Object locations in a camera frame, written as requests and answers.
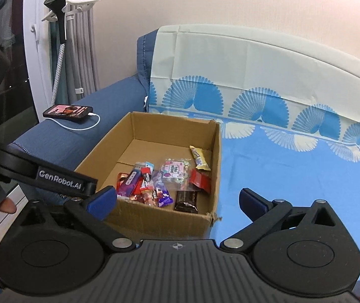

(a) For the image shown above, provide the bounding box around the white hanger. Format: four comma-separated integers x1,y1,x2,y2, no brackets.
41,0,103,22

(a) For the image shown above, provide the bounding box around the red yellow snack packet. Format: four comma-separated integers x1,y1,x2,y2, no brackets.
130,189,157,206

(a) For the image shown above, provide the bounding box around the black garment steamer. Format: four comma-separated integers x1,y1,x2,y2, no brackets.
43,0,71,107

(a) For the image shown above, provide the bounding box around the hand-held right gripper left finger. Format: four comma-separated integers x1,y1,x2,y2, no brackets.
10,185,136,253

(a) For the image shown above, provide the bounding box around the blue sofa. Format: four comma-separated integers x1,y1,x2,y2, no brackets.
11,27,160,207

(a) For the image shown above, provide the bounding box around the purple red snack bar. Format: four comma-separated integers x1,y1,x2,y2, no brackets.
121,163,144,196

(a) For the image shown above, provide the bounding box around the blue fan-print bedsheet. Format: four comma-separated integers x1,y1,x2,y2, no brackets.
148,23,360,285

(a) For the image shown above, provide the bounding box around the black snack bar packet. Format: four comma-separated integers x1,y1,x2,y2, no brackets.
174,191,199,213

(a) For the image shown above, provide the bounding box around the clear candy bag pink label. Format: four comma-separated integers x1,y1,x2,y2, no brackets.
159,157,196,193

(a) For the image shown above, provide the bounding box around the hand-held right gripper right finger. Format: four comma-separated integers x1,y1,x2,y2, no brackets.
219,187,346,253

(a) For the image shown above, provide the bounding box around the cardboard box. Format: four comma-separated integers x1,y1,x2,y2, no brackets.
74,111,223,240

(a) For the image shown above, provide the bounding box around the white window frame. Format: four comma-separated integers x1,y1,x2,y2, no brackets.
22,0,57,123

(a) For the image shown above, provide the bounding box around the red stick snack packet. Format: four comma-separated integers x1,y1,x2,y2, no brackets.
139,168,153,196

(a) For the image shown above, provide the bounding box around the black smartphone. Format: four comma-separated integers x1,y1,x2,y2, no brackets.
43,105,94,123

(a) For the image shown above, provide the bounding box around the white charging cable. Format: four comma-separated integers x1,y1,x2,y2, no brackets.
50,111,101,131

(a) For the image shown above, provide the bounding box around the purple candy wrapper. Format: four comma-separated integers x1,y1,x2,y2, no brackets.
153,177,172,208

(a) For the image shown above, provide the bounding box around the white blue snack packet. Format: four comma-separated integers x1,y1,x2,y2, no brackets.
134,161,155,177

